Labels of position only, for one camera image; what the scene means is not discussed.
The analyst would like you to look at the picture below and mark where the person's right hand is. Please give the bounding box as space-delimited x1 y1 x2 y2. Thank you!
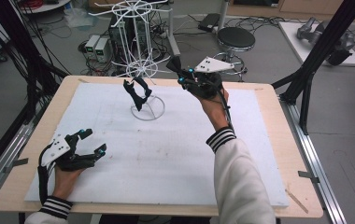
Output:
196 88 231 132

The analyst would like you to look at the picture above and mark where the metal table bracket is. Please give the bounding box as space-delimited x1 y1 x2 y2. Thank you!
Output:
297 170 320 185
2 158 30 174

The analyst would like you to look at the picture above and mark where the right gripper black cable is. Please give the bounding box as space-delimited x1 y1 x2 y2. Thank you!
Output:
216 81 236 133

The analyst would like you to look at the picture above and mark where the black power adapter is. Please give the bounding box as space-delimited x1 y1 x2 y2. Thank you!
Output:
197 12 220 33

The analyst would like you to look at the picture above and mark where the black bow tie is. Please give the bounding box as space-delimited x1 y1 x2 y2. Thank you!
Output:
165 55 186 76

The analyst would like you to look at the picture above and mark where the thin wooden stick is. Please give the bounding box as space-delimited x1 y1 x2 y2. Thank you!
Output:
285 188 309 215

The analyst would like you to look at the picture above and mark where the white wire display rack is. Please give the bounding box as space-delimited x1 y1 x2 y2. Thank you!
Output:
88 0 174 122

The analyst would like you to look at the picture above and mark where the white platform board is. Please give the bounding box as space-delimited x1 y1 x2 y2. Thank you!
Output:
277 21 355 67

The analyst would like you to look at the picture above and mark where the black computer tower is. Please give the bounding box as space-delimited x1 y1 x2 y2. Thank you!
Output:
108 13 150 63

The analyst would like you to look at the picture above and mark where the black frame with cables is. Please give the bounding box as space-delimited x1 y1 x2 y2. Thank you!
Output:
0 0 71 125

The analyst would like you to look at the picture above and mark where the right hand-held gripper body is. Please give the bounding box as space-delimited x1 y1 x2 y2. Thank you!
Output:
184 56 235 100

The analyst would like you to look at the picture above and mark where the grey robot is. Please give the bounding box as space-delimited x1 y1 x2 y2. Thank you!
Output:
296 17 355 66

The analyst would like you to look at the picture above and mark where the person's left hand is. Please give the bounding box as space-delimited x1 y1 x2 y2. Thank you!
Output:
52 164 86 201

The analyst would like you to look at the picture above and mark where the white foam board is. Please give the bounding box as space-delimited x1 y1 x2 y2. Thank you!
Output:
24 81 291 209

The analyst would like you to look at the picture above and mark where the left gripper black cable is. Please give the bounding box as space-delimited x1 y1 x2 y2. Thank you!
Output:
36 144 57 205

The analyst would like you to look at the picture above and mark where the black round stool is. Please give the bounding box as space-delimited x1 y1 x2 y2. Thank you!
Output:
212 26 257 82

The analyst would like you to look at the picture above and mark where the black metal frame post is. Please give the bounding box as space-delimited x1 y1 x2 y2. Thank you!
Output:
272 0 355 136

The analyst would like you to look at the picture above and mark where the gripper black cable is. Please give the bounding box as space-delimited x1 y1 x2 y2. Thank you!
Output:
36 144 57 205
216 81 236 133

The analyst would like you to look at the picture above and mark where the bench power supply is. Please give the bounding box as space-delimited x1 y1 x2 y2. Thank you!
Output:
94 36 110 63
84 34 101 60

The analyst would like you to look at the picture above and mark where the clear plastic bag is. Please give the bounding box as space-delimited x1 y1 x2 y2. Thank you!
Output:
63 7 99 30

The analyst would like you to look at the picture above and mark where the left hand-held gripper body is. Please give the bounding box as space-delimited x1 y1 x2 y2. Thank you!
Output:
40 133 97 172

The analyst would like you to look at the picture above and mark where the tangle of floor cables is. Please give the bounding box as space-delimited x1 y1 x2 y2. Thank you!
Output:
221 14 355 49

